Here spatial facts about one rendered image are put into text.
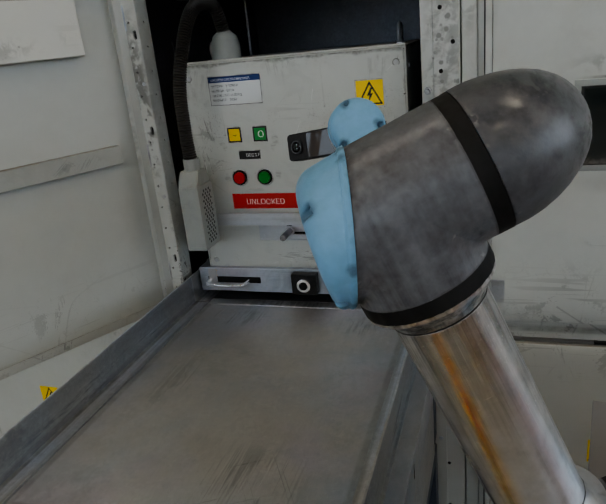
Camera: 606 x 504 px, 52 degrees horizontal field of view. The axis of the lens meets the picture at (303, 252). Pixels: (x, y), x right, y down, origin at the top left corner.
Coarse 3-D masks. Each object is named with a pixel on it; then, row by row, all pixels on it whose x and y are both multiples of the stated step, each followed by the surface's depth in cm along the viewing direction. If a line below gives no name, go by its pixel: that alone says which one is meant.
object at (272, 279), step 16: (224, 272) 147; (240, 272) 146; (256, 272) 144; (272, 272) 143; (288, 272) 142; (208, 288) 150; (224, 288) 148; (240, 288) 147; (256, 288) 146; (272, 288) 144; (288, 288) 143; (320, 288) 141
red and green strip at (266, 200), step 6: (234, 198) 140; (240, 198) 140; (246, 198) 139; (252, 198) 139; (258, 198) 139; (264, 198) 138; (270, 198) 138; (276, 198) 137; (282, 198) 137; (288, 198) 136; (294, 198) 136; (234, 204) 141; (240, 204) 140; (246, 204) 140; (252, 204) 140; (258, 204) 139; (264, 204) 139; (270, 204) 138; (276, 204) 138; (282, 204) 137; (288, 204) 137; (294, 204) 136
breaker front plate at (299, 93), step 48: (384, 48) 119; (192, 96) 135; (288, 96) 128; (336, 96) 125; (384, 96) 122; (240, 144) 135; (240, 192) 139; (288, 192) 136; (240, 240) 144; (288, 240) 140
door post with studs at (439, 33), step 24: (432, 0) 110; (456, 0) 109; (432, 24) 111; (456, 24) 110; (432, 48) 113; (456, 48) 111; (432, 72) 114; (456, 72) 113; (432, 96) 116; (456, 456) 142; (456, 480) 144
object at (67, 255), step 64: (0, 0) 111; (64, 0) 119; (0, 64) 113; (64, 64) 124; (128, 64) 131; (0, 128) 118; (64, 128) 126; (128, 128) 136; (0, 192) 118; (64, 192) 129; (128, 192) 139; (0, 256) 122; (64, 256) 131; (128, 256) 142; (0, 320) 124; (64, 320) 133; (128, 320) 142
